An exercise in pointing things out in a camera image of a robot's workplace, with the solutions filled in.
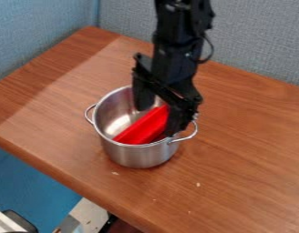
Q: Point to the white table leg frame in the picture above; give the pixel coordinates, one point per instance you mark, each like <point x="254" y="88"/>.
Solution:
<point x="85" y="219"/>

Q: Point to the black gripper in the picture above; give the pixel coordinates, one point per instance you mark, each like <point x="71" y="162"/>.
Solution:
<point x="166" y="75"/>

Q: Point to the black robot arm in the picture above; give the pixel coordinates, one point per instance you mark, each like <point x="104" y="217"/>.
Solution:
<point x="183" y="20"/>

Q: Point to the black and white object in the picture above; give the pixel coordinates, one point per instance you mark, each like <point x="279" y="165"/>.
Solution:
<point x="13" y="223"/>

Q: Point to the stainless steel pot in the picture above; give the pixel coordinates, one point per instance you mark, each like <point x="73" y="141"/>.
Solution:
<point x="111" y="116"/>

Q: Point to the red plastic block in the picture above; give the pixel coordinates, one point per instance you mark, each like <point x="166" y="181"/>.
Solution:
<point x="147" y="128"/>

